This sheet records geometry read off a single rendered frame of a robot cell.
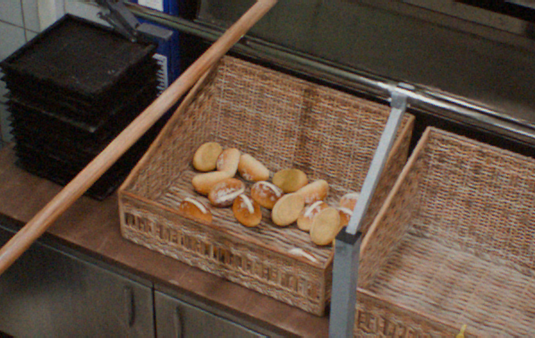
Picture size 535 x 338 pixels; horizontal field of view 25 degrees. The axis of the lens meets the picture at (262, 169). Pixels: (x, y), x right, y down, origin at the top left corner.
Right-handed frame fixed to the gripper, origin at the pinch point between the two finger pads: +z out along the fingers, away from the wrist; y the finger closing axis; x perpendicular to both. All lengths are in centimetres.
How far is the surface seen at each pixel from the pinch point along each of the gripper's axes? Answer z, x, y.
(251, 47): 9.9, -17.7, 16.5
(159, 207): -8, -7, 60
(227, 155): -9, -40, 68
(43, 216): 7, 51, 13
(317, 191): 17, -40, 69
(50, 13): -73, -54, 52
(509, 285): 68, -37, 74
